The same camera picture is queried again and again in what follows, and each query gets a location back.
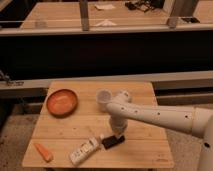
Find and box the white paper sheet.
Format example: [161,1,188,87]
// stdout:
[94,4,116,10]

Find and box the clear plastic cup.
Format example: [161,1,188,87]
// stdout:
[96,89,112,112]

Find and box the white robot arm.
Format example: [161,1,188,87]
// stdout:
[106,91,213,171]

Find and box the orange carrot piece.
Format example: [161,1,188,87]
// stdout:
[34,143,53,162]

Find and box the grey metal post right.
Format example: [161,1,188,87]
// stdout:
[167,0,199,28]

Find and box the folded white paper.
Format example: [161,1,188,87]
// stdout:
[94,19,117,27]

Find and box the white labelled bottle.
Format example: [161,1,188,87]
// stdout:
[69,137,102,167]

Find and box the small wooden table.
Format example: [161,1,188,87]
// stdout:
[22,81,174,169]

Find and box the black cable bundle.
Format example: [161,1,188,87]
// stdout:
[124,0,165,14]

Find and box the grey metal post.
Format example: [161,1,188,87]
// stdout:
[167,0,199,28]
[79,0,90,31]

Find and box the black eraser block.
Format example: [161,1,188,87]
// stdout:
[101,135,125,149]

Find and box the orange bowl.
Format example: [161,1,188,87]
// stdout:
[46,89,78,117]

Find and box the metal clamp on rail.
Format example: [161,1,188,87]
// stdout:
[0,70,24,86]

